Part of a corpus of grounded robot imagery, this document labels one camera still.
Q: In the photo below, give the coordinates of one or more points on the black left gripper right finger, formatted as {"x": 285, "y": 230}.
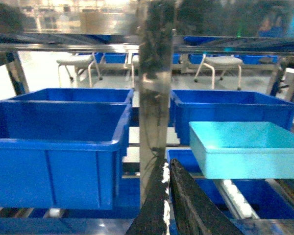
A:
{"x": 194, "y": 212}

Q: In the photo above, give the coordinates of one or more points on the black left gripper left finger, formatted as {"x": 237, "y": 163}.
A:
{"x": 154, "y": 215}

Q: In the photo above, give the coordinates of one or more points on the light turquoise plastic bin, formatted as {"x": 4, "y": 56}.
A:
{"x": 242, "y": 150}

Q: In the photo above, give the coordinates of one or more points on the blue bin lower shelf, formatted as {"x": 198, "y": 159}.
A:
{"x": 262, "y": 197}

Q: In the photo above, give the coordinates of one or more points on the blue bin shelf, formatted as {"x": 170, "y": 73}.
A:
{"x": 262, "y": 197}
{"x": 64, "y": 155}
{"x": 80, "y": 94}

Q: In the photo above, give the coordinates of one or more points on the blue bin left shelf front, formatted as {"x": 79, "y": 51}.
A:
{"x": 64, "y": 155}

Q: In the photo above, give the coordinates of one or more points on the blue bin left shelf rear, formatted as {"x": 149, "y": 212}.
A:
{"x": 80, "y": 94}

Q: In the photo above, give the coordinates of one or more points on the blue bin behind turquoise bin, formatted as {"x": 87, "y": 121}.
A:
{"x": 214, "y": 105}

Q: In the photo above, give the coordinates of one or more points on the white stool right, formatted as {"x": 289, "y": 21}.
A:
{"x": 223, "y": 63}

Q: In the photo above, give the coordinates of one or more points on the white stool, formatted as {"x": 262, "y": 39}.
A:
{"x": 81, "y": 62}
{"x": 223, "y": 63}

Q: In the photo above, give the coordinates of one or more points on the white stool left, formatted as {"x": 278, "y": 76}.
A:
{"x": 81, "y": 62}

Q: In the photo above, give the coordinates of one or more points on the stainless steel shelf rail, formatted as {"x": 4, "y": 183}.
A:
{"x": 78, "y": 226}

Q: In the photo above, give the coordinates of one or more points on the steel shelf upright post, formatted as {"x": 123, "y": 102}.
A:
{"x": 155, "y": 71}

